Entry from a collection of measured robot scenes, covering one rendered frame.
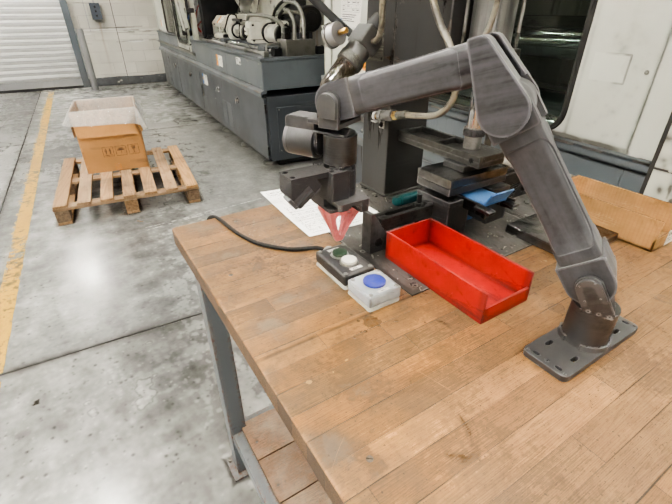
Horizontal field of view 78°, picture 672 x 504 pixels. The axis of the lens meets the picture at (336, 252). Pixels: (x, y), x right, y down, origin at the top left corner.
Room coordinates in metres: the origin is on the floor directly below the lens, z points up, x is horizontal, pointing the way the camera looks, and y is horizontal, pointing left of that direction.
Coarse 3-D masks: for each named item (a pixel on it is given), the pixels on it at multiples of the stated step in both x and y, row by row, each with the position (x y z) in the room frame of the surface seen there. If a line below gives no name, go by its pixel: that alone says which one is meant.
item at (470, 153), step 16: (416, 128) 1.07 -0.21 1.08; (464, 128) 0.89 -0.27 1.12; (480, 128) 0.88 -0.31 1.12; (416, 144) 0.99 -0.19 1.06; (432, 144) 0.94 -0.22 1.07; (448, 144) 0.96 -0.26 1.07; (464, 144) 0.90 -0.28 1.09; (480, 144) 0.89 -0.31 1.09; (448, 160) 0.89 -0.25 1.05; (464, 160) 0.86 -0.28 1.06; (480, 160) 0.83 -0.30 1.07; (496, 160) 0.86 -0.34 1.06; (432, 176) 0.85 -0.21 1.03; (448, 176) 0.83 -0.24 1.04; (464, 176) 0.83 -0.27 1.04; (480, 176) 0.85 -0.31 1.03; (496, 176) 0.88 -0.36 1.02; (448, 192) 0.80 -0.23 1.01; (464, 192) 0.83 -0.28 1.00
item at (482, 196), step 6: (468, 192) 0.86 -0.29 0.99; (474, 192) 0.86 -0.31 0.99; (480, 192) 0.86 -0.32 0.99; (486, 192) 0.86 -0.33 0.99; (492, 192) 0.86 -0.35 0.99; (504, 192) 0.80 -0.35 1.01; (510, 192) 0.81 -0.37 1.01; (474, 198) 0.82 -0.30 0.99; (480, 198) 0.82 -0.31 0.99; (486, 198) 0.82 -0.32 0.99; (492, 198) 0.78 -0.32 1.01; (498, 198) 0.80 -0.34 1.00; (504, 198) 0.82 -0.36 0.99; (486, 204) 0.79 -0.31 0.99
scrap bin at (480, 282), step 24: (408, 240) 0.75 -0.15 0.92; (432, 240) 0.77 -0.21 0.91; (456, 240) 0.72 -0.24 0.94; (408, 264) 0.67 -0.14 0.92; (432, 264) 0.62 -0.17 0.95; (456, 264) 0.69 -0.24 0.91; (480, 264) 0.67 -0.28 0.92; (504, 264) 0.62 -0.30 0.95; (432, 288) 0.61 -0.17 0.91; (456, 288) 0.57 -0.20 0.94; (480, 288) 0.61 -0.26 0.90; (504, 288) 0.61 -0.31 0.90; (528, 288) 0.58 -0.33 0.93; (480, 312) 0.52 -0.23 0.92
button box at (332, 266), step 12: (216, 216) 0.91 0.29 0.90; (228, 228) 0.85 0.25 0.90; (252, 240) 0.78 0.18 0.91; (324, 252) 0.70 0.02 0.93; (348, 252) 0.70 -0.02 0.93; (324, 264) 0.67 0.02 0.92; (336, 264) 0.65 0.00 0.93; (360, 264) 0.65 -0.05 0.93; (336, 276) 0.63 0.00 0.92; (348, 276) 0.62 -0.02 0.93
